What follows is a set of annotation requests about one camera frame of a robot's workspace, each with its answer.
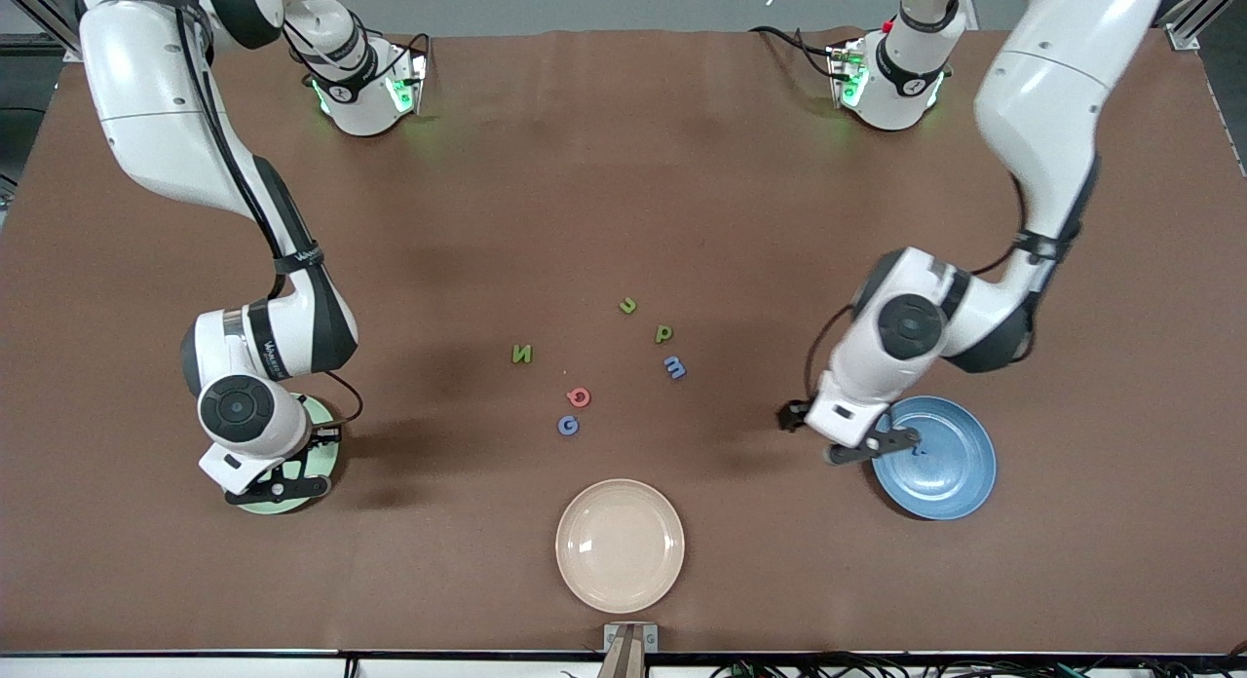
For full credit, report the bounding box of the light green plate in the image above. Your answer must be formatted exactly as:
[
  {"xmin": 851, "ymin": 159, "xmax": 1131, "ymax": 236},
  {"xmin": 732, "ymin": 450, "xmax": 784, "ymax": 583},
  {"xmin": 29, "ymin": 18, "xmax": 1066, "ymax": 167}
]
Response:
[{"xmin": 234, "ymin": 394, "xmax": 341, "ymax": 515}]

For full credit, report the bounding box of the blue plate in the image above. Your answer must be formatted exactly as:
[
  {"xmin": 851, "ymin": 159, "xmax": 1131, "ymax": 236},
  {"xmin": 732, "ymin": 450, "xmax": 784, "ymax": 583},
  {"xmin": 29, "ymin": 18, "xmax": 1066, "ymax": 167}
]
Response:
[{"xmin": 870, "ymin": 395, "xmax": 998, "ymax": 521}]

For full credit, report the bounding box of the beige plate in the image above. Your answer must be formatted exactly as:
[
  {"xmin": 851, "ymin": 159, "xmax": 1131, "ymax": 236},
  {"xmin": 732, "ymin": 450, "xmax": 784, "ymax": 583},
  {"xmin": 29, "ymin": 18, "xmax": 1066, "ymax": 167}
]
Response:
[{"xmin": 555, "ymin": 478, "xmax": 686, "ymax": 615}]

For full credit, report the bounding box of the brown table cover sheet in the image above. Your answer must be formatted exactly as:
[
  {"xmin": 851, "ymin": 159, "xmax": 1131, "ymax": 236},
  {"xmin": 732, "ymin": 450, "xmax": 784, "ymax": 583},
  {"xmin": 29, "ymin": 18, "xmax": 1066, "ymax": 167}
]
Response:
[{"xmin": 0, "ymin": 27, "xmax": 1247, "ymax": 655}]

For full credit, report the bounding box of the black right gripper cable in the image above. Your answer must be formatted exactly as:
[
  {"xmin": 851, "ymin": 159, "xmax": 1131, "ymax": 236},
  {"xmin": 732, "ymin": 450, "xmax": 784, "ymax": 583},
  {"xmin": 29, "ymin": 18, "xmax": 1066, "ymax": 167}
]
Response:
[{"xmin": 170, "ymin": 0, "xmax": 364, "ymax": 428}]

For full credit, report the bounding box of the white table edge rail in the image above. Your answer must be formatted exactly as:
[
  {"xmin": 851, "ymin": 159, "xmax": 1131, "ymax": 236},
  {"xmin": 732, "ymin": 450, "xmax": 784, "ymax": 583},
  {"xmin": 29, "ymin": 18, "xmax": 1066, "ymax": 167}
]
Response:
[{"xmin": 0, "ymin": 651, "xmax": 1247, "ymax": 678}]

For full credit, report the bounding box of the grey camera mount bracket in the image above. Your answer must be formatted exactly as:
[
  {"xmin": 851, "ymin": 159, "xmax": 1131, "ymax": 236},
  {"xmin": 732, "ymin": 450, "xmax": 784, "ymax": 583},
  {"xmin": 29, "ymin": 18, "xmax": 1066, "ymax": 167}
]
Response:
[{"xmin": 601, "ymin": 622, "xmax": 661, "ymax": 678}]

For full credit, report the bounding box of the black left base cable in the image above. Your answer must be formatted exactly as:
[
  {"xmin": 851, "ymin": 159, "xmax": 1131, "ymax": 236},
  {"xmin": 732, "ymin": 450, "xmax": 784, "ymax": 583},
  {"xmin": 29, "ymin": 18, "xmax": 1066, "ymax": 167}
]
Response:
[{"xmin": 748, "ymin": 23, "xmax": 841, "ymax": 80}]

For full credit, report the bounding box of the black base cable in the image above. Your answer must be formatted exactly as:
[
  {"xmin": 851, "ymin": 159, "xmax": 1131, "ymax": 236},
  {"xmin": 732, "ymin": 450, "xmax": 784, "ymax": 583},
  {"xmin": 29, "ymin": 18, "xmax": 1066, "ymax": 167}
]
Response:
[
  {"xmin": 748, "ymin": 23, "xmax": 841, "ymax": 80},
  {"xmin": 283, "ymin": 16, "xmax": 432, "ymax": 85}
]

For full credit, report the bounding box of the black right base cable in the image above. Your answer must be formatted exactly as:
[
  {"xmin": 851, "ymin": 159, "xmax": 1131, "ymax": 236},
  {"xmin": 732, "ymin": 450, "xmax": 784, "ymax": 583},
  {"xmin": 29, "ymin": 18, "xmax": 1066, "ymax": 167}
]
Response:
[{"xmin": 283, "ymin": 16, "xmax": 432, "ymax": 85}]

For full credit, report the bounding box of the aluminium frame post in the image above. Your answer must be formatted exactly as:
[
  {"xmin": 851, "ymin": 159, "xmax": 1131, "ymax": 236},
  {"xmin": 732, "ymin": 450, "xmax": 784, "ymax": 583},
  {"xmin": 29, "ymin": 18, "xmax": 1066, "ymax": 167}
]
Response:
[
  {"xmin": 0, "ymin": 0, "xmax": 84, "ymax": 61},
  {"xmin": 1154, "ymin": 0, "xmax": 1230, "ymax": 52}
]

